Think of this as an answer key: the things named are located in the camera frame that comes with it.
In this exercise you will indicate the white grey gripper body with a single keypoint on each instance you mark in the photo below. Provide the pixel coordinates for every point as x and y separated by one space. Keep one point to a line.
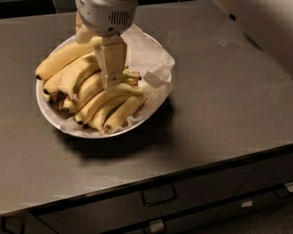
103 15

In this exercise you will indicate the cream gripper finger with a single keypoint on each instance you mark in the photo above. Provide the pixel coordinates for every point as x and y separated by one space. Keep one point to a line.
111 55
83 35

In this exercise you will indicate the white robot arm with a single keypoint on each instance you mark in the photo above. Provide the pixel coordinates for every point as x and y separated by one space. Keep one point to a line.
269 23

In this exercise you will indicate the top yellow banana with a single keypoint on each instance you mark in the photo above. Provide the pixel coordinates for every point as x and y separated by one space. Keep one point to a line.
69 51

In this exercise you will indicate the yellow banana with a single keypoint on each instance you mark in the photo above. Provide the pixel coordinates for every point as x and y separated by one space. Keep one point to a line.
69 51
69 79
85 114
119 117
98 120
92 86

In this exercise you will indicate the white bowl with bananas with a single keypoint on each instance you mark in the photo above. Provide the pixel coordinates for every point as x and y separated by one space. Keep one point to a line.
52 117

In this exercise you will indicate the front yellow banana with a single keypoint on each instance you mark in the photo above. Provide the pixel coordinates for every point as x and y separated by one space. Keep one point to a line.
119 117

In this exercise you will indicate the white crumpled paper liner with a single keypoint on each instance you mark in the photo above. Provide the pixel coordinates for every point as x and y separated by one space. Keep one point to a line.
114 118

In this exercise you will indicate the dark upper drawer front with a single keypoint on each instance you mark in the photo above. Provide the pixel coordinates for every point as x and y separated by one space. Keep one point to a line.
200 196

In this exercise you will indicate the upper drawer black handle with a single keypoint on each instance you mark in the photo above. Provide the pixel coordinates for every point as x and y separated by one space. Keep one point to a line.
159 195

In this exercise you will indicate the lower drawer handle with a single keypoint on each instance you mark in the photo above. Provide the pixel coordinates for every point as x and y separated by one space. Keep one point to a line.
156 226

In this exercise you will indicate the right drawer handle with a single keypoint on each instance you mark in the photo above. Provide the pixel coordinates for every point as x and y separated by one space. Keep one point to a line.
285 191

